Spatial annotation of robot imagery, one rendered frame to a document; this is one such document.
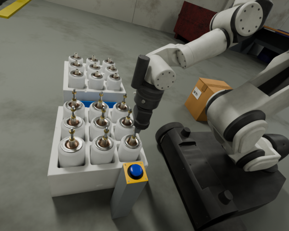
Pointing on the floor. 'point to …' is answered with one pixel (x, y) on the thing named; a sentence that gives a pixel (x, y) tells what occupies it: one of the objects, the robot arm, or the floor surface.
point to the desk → (268, 41)
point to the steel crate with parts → (192, 22)
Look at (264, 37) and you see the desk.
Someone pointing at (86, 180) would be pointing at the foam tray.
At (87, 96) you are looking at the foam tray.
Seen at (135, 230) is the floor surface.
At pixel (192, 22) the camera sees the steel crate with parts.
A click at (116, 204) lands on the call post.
